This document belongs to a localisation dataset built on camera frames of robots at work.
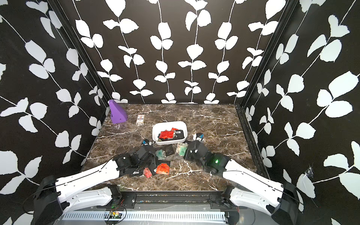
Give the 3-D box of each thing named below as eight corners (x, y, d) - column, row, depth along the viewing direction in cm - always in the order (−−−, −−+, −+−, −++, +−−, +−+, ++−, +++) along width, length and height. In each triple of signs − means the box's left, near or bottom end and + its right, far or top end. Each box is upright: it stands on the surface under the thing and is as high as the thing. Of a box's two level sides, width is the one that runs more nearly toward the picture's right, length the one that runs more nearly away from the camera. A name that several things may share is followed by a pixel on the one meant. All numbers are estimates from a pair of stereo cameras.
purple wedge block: (114, 124, 110) (103, 107, 95) (114, 117, 114) (104, 100, 99) (127, 121, 111) (118, 104, 97) (127, 115, 116) (119, 98, 101)
